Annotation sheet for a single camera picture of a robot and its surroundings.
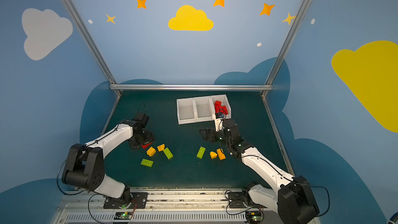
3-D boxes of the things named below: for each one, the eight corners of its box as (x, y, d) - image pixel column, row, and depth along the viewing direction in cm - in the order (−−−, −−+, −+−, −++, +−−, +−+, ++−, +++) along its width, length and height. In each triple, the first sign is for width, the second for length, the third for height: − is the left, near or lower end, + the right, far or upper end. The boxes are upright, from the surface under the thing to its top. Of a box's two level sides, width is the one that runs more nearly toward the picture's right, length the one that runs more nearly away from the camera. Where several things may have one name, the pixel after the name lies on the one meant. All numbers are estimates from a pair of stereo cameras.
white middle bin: (196, 122, 105) (196, 117, 100) (193, 102, 116) (193, 97, 112) (215, 120, 106) (215, 115, 101) (210, 101, 118) (211, 95, 113)
